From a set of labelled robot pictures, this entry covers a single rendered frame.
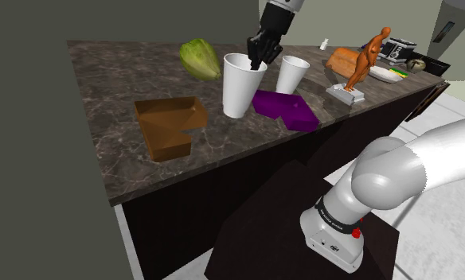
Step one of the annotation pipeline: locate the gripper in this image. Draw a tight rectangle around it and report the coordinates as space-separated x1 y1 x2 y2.
246 3 296 72

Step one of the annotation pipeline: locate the tall white cup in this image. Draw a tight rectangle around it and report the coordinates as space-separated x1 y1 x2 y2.
221 52 268 119

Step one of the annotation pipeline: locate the dark kitchen counter cabinet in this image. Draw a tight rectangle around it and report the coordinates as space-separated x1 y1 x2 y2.
120 80 451 280

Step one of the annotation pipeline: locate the short white cup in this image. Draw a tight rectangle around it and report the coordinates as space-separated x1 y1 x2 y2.
275 55 311 95

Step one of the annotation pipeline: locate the brown angular box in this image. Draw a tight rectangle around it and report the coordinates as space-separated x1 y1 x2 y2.
134 95 209 163

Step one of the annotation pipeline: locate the purple angular box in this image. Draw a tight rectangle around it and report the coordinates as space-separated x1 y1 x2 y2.
251 89 321 133

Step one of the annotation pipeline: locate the white plate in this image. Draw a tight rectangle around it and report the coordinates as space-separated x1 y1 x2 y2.
367 64 404 84

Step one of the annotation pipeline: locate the black and white appliance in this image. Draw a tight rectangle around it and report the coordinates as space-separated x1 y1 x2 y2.
377 37 418 65

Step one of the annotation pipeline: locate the green leafy vegetable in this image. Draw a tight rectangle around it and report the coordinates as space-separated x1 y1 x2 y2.
178 38 223 82

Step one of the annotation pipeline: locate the orange human figure on base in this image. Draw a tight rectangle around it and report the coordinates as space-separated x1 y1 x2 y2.
325 26 393 107

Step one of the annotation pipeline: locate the brown bread loaf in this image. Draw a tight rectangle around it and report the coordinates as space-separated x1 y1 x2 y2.
325 47 369 83

